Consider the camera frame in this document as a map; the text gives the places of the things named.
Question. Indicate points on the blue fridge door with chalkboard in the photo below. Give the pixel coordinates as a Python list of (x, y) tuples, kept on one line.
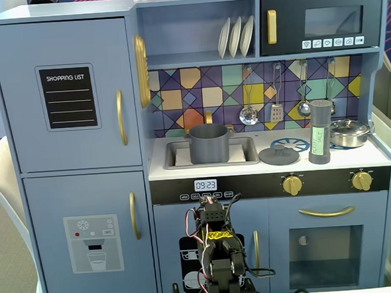
[(20, 97)]

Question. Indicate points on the metal serving spoon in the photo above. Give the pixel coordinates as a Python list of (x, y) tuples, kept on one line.
[(333, 108)]

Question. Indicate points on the white toy plate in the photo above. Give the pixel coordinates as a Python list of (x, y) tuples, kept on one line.
[(234, 38), (223, 38), (246, 35)]

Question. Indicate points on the gray toy sink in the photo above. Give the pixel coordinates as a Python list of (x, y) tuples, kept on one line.
[(169, 154)]

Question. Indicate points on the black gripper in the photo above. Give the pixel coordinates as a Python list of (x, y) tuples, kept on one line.
[(208, 203)]

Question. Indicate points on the blue freezer door with dispenser print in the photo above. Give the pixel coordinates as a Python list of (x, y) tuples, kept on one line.
[(46, 202)]

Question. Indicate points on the white chair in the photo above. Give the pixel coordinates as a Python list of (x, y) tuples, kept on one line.
[(0, 158)]

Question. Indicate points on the gold toy telephone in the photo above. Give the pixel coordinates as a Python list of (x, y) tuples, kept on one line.
[(141, 70)]

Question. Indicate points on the metal slotted skimmer spoon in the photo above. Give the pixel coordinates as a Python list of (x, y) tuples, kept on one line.
[(248, 116)]

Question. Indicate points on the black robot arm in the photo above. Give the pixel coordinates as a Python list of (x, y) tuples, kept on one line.
[(223, 271)]

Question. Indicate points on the black microwave door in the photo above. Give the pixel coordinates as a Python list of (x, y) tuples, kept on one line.
[(287, 24)]

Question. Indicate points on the blue oven door with window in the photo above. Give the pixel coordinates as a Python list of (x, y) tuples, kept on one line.
[(278, 247)]

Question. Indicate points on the gray salt shaker green label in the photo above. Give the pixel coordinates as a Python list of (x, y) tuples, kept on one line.
[(319, 119)]

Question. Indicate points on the metal ladle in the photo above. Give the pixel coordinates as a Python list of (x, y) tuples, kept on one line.
[(303, 108)]

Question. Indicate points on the gold toy faucet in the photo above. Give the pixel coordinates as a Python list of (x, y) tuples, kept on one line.
[(208, 116)]

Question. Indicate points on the gold stove knob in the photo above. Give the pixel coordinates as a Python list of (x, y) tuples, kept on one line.
[(291, 184), (361, 180)]

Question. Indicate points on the steel pot with lid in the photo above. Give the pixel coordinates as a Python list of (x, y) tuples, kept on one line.
[(347, 134)]

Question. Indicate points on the gray plastic pot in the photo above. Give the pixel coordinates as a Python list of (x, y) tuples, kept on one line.
[(208, 145)]

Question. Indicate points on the metal slotted spatula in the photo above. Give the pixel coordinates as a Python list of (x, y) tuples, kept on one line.
[(276, 113)]

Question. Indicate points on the gray pot lid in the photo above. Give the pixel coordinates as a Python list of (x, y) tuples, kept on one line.
[(279, 156)]

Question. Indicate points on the blue dishwasher door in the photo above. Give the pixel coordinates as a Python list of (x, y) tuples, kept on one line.
[(167, 221)]

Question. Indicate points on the blue wooden toy kitchen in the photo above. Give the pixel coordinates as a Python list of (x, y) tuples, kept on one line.
[(195, 37)]

